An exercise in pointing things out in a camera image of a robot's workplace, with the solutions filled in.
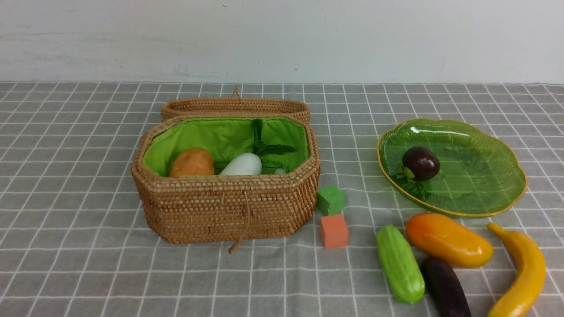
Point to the white radish green leaves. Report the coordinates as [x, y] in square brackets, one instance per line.
[250, 163]

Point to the brown potato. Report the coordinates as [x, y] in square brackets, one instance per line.
[195, 161]

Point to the purple mangosteen green top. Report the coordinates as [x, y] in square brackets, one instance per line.
[418, 164]

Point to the light green cucumber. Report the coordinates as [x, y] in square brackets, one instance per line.
[399, 265]

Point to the orange mango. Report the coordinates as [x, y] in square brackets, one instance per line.
[444, 238]

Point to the dark purple eggplant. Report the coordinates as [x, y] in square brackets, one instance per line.
[444, 287]

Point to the yellow banana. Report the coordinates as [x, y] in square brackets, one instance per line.
[530, 273]

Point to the green foam cube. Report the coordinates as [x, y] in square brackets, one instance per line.
[330, 200]

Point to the woven rattan basket green lining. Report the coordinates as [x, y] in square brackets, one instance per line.
[210, 208]

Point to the woven rattan basket lid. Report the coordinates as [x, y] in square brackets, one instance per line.
[235, 104]

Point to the orange foam cube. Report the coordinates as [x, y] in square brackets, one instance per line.
[334, 231]

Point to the green glass leaf plate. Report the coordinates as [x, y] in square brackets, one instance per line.
[479, 175]

